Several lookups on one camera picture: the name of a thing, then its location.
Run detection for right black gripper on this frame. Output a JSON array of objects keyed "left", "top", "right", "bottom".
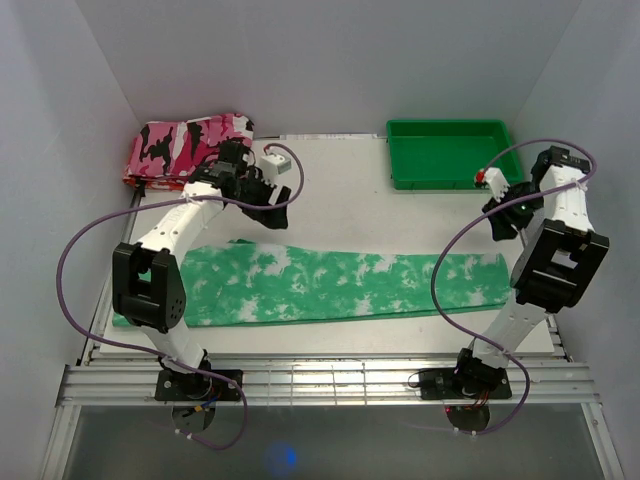
[{"left": 479, "top": 183, "right": 544, "bottom": 243}]

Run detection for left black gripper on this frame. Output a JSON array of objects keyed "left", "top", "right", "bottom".
[{"left": 230, "top": 170, "right": 290, "bottom": 231}]

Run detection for green tie-dye trousers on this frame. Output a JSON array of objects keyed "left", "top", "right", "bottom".
[{"left": 110, "top": 238, "right": 512, "bottom": 331}]

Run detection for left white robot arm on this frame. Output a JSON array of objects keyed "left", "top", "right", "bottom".
[{"left": 112, "top": 141, "right": 301, "bottom": 400}]

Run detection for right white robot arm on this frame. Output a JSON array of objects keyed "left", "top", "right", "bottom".
[{"left": 451, "top": 146, "right": 609, "bottom": 397}]

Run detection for pink camouflage folded trousers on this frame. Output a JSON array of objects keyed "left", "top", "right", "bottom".
[{"left": 123, "top": 113, "right": 254, "bottom": 178}]

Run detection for white paper strip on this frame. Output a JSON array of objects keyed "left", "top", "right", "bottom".
[{"left": 278, "top": 133, "right": 386, "bottom": 141}]

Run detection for green plastic tray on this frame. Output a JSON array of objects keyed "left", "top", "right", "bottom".
[{"left": 386, "top": 120, "right": 512, "bottom": 191}]

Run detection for orange folded garment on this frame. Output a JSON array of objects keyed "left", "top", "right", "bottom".
[{"left": 123, "top": 174, "right": 188, "bottom": 191}]

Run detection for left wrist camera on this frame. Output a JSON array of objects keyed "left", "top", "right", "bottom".
[{"left": 257, "top": 153, "right": 292, "bottom": 183}]

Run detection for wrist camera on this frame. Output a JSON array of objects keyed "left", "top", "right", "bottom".
[
  {"left": 257, "top": 153, "right": 292, "bottom": 183},
  {"left": 474, "top": 167, "right": 510, "bottom": 202}
]

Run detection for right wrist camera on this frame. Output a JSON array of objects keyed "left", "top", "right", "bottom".
[{"left": 474, "top": 167, "right": 510, "bottom": 202}]

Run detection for aluminium frame rail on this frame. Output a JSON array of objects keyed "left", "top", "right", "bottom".
[{"left": 58, "top": 360, "right": 600, "bottom": 407}]

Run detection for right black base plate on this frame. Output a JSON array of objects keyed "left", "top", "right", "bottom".
[{"left": 407, "top": 367, "right": 512, "bottom": 400}]

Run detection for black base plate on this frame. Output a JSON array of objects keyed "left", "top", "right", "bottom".
[
  {"left": 154, "top": 369, "right": 240, "bottom": 402},
  {"left": 407, "top": 367, "right": 512, "bottom": 400}
]

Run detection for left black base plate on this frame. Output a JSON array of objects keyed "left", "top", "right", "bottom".
[{"left": 154, "top": 369, "right": 240, "bottom": 402}]

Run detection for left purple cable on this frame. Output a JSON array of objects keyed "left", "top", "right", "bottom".
[{"left": 55, "top": 142, "right": 306, "bottom": 450}]

